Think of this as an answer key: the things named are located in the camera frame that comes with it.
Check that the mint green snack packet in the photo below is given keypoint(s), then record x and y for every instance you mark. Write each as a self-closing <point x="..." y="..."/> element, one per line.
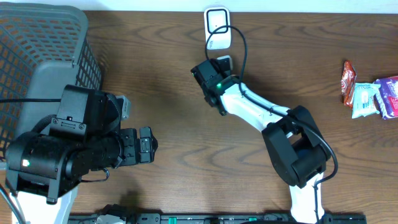
<point x="363" y="99"/>

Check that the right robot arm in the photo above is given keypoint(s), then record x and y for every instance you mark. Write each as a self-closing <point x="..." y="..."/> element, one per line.
<point x="296" y="148"/>

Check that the red orange snack bar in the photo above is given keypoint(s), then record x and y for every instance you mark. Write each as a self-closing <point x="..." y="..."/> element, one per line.
<point x="348" y="81"/>

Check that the white barcode scanner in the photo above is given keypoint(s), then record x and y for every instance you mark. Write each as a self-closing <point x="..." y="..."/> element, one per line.
<point x="216" y="20"/>

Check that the grey plastic mesh basket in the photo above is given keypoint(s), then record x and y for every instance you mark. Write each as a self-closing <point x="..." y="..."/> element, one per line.
<point x="43" y="49"/>

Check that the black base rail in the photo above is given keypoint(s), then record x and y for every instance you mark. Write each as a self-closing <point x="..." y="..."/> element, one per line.
<point x="118" y="214"/>

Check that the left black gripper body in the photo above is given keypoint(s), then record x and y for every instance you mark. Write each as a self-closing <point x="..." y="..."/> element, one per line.
<point x="132" y="147"/>

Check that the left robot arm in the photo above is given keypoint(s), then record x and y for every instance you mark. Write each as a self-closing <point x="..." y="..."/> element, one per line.
<point x="45" y="165"/>

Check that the purple noodle packet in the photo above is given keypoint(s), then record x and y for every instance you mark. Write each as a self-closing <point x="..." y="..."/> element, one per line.
<point x="387" y="97"/>

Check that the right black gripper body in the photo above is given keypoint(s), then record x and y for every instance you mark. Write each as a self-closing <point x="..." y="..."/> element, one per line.
<point x="205" y="93"/>

